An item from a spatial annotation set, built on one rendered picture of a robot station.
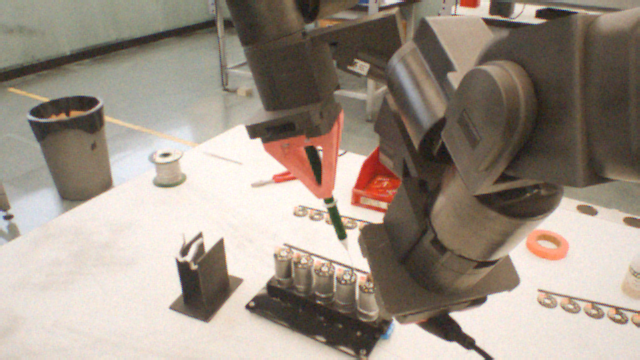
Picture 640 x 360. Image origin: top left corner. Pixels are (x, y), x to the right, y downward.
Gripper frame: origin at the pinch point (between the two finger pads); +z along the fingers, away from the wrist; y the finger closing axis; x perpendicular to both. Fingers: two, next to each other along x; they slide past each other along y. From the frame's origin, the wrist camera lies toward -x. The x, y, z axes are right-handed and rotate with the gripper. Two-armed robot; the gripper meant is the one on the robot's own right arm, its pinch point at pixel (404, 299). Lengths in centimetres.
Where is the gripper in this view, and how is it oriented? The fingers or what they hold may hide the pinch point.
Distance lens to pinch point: 41.3
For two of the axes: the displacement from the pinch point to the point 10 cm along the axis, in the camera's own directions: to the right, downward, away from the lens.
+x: 2.3, 8.3, -5.1
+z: -1.3, 5.5, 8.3
